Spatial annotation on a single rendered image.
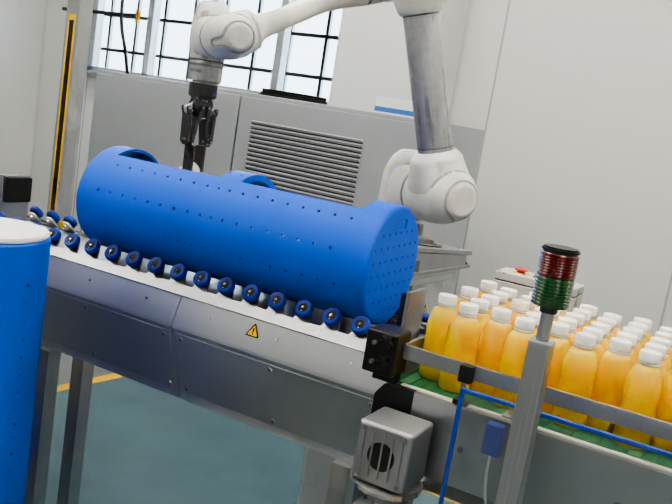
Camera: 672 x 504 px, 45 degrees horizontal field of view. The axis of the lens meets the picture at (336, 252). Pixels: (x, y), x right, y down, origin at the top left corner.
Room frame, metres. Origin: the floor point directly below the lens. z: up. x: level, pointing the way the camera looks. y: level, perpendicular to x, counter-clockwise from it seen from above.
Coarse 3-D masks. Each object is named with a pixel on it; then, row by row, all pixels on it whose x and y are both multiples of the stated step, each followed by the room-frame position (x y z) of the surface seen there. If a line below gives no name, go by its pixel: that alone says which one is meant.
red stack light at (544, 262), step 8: (544, 256) 1.32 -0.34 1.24; (552, 256) 1.31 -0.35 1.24; (560, 256) 1.30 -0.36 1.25; (568, 256) 1.31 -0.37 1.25; (544, 264) 1.32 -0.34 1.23; (552, 264) 1.31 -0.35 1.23; (560, 264) 1.30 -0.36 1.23; (568, 264) 1.30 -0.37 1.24; (576, 264) 1.31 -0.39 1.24; (544, 272) 1.32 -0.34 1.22; (552, 272) 1.31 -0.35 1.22; (560, 272) 1.30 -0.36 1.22; (568, 272) 1.30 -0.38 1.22; (576, 272) 1.32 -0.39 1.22; (568, 280) 1.31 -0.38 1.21
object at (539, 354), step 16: (528, 352) 1.32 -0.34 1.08; (544, 352) 1.31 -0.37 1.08; (528, 368) 1.32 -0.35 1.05; (544, 368) 1.31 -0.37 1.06; (528, 384) 1.32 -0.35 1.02; (544, 384) 1.32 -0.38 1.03; (528, 400) 1.32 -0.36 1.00; (528, 416) 1.31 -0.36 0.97; (512, 432) 1.32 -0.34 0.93; (528, 432) 1.31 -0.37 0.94; (512, 448) 1.32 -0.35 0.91; (528, 448) 1.31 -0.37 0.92; (512, 464) 1.32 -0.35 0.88; (528, 464) 1.33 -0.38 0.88; (512, 480) 1.32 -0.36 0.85; (496, 496) 1.33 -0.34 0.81; (512, 496) 1.31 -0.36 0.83
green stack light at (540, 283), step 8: (536, 280) 1.33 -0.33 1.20; (544, 280) 1.31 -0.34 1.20; (552, 280) 1.30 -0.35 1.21; (560, 280) 1.30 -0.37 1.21; (536, 288) 1.32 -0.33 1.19; (544, 288) 1.31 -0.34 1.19; (552, 288) 1.30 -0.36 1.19; (560, 288) 1.30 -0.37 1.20; (568, 288) 1.31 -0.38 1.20; (536, 296) 1.32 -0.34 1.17; (544, 296) 1.31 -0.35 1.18; (552, 296) 1.30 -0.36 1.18; (560, 296) 1.30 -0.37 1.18; (568, 296) 1.31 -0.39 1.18; (536, 304) 1.32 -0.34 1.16; (544, 304) 1.31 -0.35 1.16; (552, 304) 1.30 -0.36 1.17; (560, 304) 1.30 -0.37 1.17; (568, 304) 1.31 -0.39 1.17
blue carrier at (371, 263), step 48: (96, 192) 2.11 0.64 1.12; (144, 192) 2.04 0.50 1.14; (192, 192) 1.99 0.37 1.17; (240, 192) 1.95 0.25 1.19; (288, 192) 1.92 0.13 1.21; (144, 240) 2.04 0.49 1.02; (192, 240) 1.96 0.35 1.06; (240, 240) 1.89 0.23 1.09; (288, 240) 1.83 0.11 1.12; (336, 240) 1.78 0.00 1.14; (384, 240) 1.80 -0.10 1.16; (288, 288) 1.86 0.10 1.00; (336, 288) 1.78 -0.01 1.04; (384, 288) 1.84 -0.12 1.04
